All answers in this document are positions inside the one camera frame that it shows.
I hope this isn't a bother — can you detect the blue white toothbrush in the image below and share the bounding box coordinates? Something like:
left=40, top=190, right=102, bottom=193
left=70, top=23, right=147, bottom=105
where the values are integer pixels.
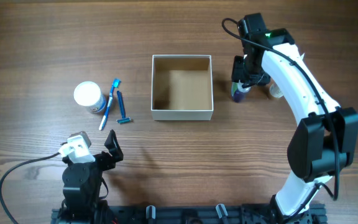
left=99, top=78, right=121, bottom=131

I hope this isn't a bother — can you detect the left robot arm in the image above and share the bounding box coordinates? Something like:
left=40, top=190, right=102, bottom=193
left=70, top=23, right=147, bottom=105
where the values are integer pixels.
left=52, top=130, right=124, bottom=223

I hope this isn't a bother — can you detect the white leaf-print tube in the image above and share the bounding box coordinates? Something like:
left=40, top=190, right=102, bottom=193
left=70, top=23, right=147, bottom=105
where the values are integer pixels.
left=269, top=83, right=283, bottom=98

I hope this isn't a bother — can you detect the black camera cable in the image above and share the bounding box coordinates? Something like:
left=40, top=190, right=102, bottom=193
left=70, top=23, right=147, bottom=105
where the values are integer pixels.
left=221, top=17, right=341, bottom=218
left=0, top=152, right=62, bottom=224

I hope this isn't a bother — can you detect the white cardboard box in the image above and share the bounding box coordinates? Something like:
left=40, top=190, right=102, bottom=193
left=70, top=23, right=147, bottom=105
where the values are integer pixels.
left=150, top=55, right=214, bottom=121

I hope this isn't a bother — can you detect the clear spray bottle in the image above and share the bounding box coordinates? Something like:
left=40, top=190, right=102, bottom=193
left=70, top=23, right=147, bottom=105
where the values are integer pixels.
left=231, top=82, right=251, bottom=103

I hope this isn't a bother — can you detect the black left camera cable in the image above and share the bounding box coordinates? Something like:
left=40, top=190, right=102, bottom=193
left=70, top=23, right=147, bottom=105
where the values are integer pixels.
left=0, top=152, right=62, bottom=224

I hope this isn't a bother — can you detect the blue disposable razor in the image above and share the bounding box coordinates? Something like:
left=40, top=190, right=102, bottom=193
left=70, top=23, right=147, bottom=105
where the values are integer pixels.
left=116, top=91, right=132, bottom=124

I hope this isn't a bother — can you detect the black right camera cable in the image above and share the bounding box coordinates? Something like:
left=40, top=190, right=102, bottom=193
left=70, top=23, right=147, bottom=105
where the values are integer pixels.
left=221, top=17, right=341, bottom=218

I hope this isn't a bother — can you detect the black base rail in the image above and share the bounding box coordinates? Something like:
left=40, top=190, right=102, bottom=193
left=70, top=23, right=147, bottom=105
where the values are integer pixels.
left=51, top=203, right=328, bottom=224

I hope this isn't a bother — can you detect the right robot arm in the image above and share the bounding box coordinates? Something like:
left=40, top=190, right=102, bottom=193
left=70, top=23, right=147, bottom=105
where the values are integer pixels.
left=231, top=13, right=358, bottom=223

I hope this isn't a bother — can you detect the cotton swab tub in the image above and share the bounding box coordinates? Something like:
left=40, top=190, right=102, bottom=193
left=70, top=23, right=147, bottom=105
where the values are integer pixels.
left=73, top=81, right=106, bottom=113

